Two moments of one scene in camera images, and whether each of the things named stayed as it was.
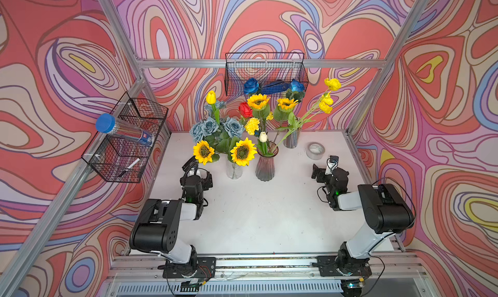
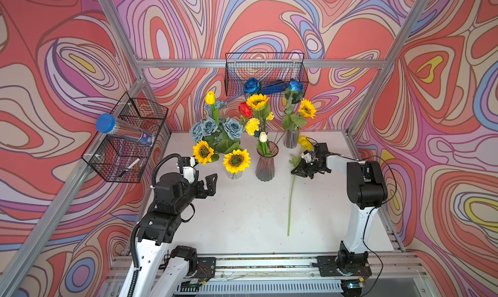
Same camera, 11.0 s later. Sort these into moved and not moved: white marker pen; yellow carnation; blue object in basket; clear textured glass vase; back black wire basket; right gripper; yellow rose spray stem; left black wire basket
Moved: right gripper; yellow rose spray stem
Not moved: back black wire basket; clear textured glass vase; blue object in basket; white marker pen; left black wire basket; yellow carnation
